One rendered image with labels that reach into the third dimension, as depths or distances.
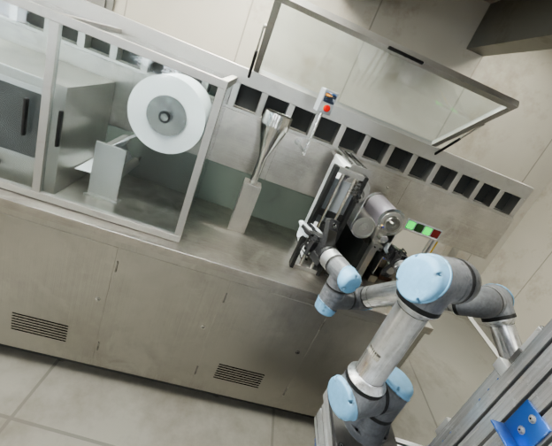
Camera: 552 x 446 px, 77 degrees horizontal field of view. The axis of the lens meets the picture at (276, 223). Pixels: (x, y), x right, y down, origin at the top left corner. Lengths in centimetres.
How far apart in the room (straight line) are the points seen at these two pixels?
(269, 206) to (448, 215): 110
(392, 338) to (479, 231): 166
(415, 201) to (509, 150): 271
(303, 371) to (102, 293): 107
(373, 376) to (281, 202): 127
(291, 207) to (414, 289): 131
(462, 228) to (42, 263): 228
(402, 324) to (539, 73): 413
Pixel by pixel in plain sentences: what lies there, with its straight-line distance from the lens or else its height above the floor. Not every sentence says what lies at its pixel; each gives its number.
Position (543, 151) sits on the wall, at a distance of 504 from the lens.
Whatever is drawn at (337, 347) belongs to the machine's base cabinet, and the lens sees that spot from 188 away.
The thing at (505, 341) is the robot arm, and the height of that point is 116.
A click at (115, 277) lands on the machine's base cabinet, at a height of 66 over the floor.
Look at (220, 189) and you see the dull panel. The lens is 203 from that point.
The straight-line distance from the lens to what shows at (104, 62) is 147.
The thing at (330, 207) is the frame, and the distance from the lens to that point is 162.
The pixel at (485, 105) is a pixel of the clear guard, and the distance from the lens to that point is 186.
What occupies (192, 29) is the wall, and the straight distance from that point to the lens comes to 420.
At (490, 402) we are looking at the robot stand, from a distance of 110.
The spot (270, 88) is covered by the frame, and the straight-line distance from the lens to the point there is 191.
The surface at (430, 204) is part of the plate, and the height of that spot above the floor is 134.
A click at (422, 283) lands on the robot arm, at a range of 86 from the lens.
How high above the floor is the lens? 170
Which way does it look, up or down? 22 degrees down
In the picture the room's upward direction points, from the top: 23 degrees clockwise
